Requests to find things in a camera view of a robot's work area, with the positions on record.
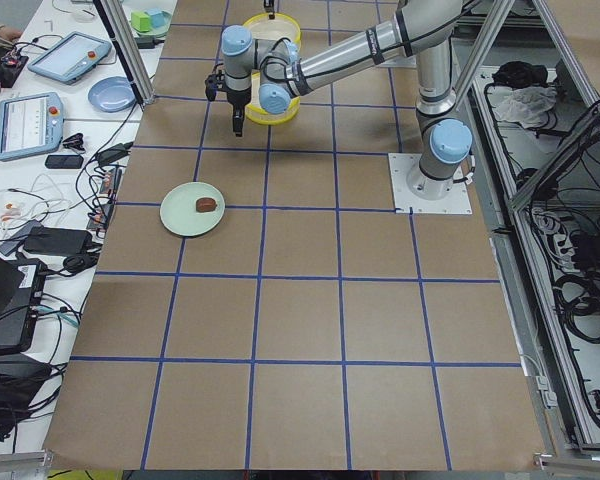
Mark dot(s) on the blue round plate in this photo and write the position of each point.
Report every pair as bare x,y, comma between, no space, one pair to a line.
112,94

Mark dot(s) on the teach pendant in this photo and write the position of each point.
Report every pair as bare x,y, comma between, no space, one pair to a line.
71,58
30,125

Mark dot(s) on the green bowl with blocks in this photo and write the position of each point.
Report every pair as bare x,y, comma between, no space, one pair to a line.
155,33

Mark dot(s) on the teach pendant far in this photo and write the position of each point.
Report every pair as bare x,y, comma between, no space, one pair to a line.
71,58

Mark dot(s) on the black laptop computer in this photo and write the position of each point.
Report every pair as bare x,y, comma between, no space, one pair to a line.
21,288

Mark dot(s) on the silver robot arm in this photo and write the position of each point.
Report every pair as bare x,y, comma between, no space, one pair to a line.
274,72

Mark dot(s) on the white crumpled cloth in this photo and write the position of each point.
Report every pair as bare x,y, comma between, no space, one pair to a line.
527,107

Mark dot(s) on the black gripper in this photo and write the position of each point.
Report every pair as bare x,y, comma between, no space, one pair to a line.
237,100
267,5

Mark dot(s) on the teach pendant near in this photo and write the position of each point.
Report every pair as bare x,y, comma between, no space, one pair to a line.
30,125

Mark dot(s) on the dark brown bun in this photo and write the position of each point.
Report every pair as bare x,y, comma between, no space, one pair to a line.
205,205

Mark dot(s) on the aluminium frame post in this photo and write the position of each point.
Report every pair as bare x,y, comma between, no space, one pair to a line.
114,20

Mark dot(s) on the light green round plate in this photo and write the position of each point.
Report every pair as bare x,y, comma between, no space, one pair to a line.
178,214

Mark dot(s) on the black power brick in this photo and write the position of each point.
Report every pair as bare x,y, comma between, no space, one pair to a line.
56,241

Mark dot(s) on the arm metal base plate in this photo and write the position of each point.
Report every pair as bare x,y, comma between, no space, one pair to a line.
415,193

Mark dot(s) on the blue foam cube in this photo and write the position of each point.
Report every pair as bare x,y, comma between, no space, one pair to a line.
159,18

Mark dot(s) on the green foam cube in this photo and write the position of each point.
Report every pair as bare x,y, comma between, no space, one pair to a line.
140,21

